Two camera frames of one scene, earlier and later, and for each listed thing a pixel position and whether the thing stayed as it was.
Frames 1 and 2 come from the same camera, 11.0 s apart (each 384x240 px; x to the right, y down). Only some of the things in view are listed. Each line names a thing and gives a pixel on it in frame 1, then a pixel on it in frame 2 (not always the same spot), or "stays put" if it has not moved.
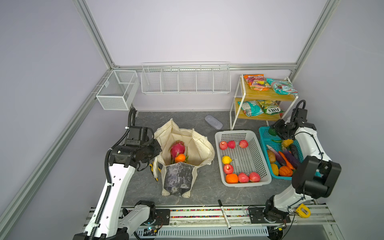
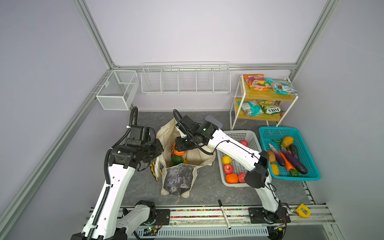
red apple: x=228 y=169 stays put
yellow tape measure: x=303 y=211 stays put
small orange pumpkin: x=285 y=171 → x=180 y=153
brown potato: x=271 y=156 stays put
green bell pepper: x=272 y=131 → x=177 y=159
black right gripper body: x=281 y=129 → x=185 y=144
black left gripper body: x=150 y=150 stays put
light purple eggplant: x=279 y=158 stays put
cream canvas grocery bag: x=183 y=151 stays put
